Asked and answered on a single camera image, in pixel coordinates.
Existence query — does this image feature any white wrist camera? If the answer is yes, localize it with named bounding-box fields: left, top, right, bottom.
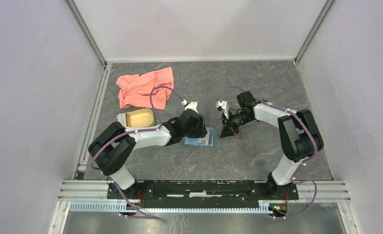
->
left=181, top=99, right=199, bottom=114
left=216, top=100, right=229, bottom=119

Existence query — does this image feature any gold oval tray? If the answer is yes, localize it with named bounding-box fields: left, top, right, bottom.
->
left=115, top=109, right=155, bottom=128

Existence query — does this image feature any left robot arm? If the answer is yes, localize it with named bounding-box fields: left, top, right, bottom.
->
left=88, top=109, right=207, bottom=199

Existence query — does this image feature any aluminium frame rail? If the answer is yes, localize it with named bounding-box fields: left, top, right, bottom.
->
left=48, top=179, right=359, bottom=234

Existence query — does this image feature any silver credit card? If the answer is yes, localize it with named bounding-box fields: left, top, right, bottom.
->
left=190, top=137, right=211, bottom=146

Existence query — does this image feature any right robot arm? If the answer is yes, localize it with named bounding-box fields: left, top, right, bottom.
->
left=216, top=91, right=324, bottom=199

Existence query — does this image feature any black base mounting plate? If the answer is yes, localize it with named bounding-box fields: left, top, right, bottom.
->
left=124, top=180, right=299, bottom=208

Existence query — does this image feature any pink crumpled cloth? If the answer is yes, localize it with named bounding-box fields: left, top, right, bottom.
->
left=116, top=67, right=174, bottom=110

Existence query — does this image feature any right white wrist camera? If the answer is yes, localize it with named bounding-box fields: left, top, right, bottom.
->
left=216, top=100, right=229, bottom=119

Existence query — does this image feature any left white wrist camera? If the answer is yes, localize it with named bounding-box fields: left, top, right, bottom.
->
left=181, top=99, right=199, bottom=114

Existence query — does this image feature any blue card holder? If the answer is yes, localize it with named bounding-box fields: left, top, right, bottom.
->
left=181, top=127, right=219, bottom=147

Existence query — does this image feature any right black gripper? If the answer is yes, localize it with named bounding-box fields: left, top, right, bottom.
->
left=220, top=110, right=253, bottom=138

